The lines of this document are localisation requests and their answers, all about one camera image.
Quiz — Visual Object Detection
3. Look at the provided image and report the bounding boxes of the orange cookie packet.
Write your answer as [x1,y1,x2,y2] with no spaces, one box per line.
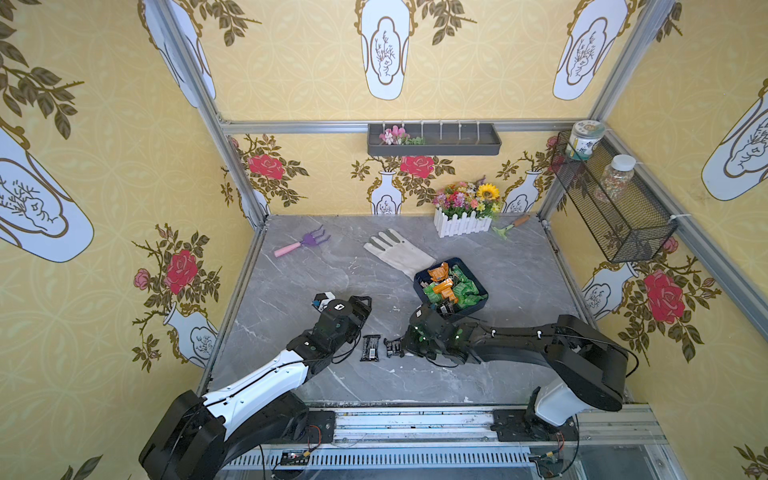
[432,278,458,304]
[427,262,451,283]

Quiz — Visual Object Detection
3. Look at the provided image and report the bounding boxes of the dark blue storage box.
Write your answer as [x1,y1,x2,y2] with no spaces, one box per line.
[413,257,489,321]

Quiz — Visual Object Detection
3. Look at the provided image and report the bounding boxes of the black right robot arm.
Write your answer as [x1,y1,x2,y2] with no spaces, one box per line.
[385,304,630,441]

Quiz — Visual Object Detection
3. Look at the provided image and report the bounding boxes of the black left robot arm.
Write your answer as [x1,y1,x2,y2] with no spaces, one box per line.
[139,296,372,479]

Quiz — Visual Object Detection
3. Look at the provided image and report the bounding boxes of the green cookie packet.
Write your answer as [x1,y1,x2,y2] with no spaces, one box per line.
[451,265,488,309]

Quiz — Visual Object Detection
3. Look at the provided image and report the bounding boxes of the pink purple garden rake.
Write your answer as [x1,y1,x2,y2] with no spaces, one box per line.
[273,226,330,258]

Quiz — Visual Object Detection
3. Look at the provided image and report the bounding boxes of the white fabric garden glove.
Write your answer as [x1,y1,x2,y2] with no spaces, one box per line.
[363,229,437,280]

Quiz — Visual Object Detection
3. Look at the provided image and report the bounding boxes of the green garden trowel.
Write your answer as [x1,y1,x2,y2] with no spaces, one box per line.
[492,214,530,239]

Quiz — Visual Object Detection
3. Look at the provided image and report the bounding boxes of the white fence flower pot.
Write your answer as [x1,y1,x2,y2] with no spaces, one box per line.
[432,181,502,238]

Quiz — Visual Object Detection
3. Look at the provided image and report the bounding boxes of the small circuit board left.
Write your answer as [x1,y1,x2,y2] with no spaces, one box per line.
[278,450,312,468]

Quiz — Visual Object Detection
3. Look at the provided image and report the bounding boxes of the small circuit board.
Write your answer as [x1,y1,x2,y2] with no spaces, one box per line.
[278,450,312,468]
[529,454,565,479]

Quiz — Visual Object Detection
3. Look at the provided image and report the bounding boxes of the small circuit board right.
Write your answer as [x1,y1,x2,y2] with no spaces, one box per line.
[529,454,565,479]

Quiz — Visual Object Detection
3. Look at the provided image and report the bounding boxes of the pink artificial flowers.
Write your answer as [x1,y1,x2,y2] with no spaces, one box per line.
[379,125,425,145]

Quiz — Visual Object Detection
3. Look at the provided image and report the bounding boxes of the white lid labelled jar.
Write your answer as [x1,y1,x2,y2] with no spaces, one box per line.
[565,120,606,161]

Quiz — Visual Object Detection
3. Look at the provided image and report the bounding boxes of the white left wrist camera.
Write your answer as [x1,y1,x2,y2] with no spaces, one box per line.
[312,292,335,312]

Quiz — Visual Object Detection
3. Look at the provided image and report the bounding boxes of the grey wall shelf tray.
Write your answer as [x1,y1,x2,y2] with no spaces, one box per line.
[367,120,502,157]

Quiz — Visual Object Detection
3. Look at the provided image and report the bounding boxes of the black wire mesh basket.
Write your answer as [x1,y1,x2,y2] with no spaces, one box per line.
[547,131,677,263]

